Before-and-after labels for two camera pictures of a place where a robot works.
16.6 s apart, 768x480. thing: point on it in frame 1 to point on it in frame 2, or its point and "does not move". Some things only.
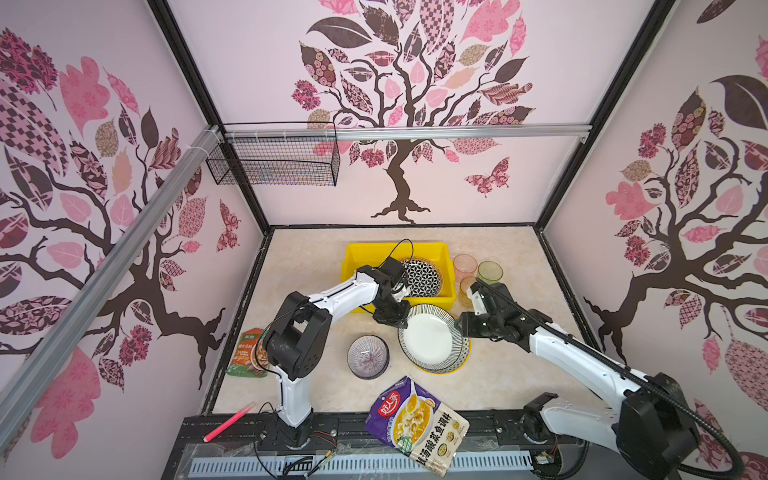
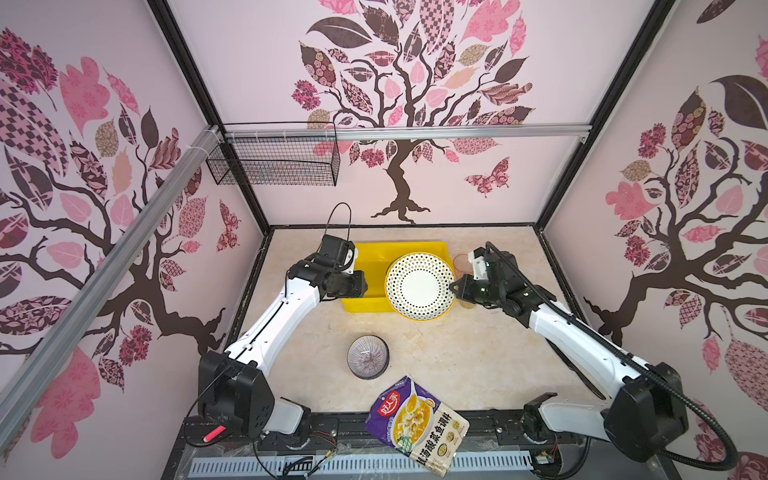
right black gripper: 466,327 to 463,291
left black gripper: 398,319 to 357,289
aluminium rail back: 405,133 does not move
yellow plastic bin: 374,254 does not move
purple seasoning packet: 416,424 does not move
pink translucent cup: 464,265 does not move
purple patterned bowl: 368,357 does not move
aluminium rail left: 33,377 does not move
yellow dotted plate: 465,355 to 418,286
